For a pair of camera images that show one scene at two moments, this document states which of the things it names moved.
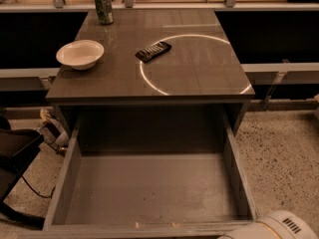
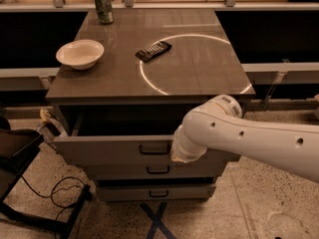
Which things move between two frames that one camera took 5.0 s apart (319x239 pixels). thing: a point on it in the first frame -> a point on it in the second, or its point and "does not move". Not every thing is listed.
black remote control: x=154 y=51 does not move
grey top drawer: x=149 y=194 -> x=133 y=138
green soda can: x=104 y=7 does not move
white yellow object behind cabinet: x=53 y=131 does not move
